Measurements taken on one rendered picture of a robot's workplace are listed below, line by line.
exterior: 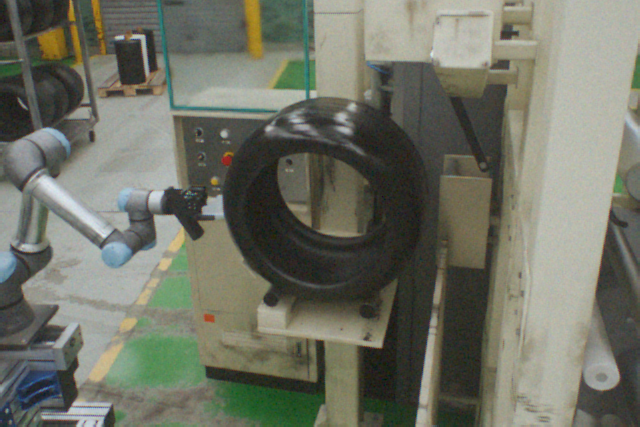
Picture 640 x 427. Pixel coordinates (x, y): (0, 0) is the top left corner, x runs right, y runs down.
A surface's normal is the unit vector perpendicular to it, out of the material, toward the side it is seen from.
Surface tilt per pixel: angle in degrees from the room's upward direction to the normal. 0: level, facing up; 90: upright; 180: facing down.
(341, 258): 35
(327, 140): 80
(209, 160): 90
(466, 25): 72
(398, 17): 90
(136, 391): 0
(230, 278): 90
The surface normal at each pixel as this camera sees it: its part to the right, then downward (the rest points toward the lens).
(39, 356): -0.07, 0.38
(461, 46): -0.24, 0.07
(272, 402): -0.03, -0.92
